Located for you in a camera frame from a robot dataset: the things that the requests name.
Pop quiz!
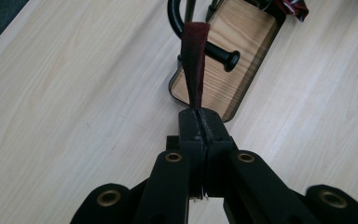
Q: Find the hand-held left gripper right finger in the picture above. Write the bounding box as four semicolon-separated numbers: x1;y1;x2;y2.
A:
199;107;235;199

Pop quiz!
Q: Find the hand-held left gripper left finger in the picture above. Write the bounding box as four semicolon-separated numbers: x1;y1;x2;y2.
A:
177;107;208;199

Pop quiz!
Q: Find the dark red cloth with strap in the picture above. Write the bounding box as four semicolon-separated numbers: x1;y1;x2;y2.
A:
180;0;310;112

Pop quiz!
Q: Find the black hook rack wooden base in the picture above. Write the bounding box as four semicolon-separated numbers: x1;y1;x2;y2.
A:
166;0;288;123

